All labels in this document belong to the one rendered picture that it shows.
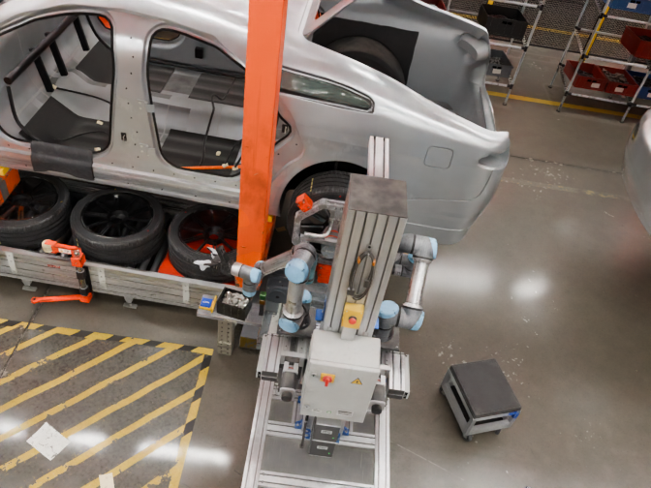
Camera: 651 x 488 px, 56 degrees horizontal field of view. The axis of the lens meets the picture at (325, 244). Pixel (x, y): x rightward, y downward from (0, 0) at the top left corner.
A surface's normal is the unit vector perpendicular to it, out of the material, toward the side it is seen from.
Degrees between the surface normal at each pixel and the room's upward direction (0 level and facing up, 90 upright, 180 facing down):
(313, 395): 90
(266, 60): 90
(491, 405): 0
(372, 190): 0
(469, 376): 0
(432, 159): 90
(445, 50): 89
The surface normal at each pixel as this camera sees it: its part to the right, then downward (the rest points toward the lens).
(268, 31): -0.11, 0.68
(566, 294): 0.13, -0.72
